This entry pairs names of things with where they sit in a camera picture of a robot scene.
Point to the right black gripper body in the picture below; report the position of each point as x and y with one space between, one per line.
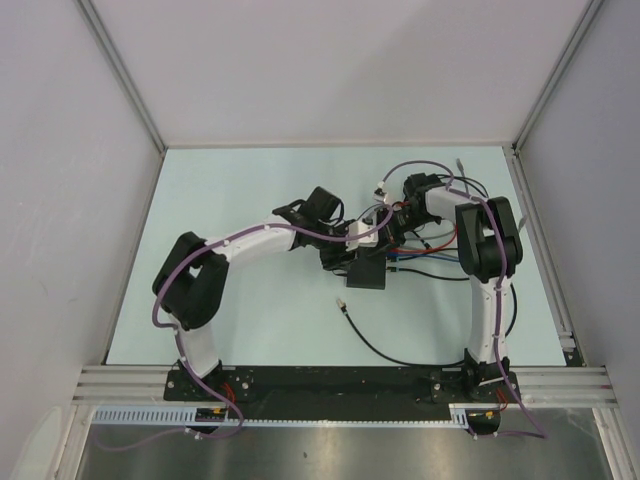
403 222

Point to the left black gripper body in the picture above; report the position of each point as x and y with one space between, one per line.
333 253

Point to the black network switch box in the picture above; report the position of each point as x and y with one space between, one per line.
367 272

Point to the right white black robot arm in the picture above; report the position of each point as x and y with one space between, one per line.
489 250

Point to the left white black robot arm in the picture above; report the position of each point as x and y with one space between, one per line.
190 285

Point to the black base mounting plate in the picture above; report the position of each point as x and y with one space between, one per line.
354 394

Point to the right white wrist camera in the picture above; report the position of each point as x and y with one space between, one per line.
381 194

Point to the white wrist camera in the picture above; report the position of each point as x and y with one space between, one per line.
361 234
381 194

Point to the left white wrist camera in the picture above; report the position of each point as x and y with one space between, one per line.
361 234

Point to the black ethernet cable teal boot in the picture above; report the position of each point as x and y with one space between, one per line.
422 273

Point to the aluminium frame rail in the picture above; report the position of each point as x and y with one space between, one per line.
121 385

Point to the white slotted cable duct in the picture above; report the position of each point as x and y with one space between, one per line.
195 417

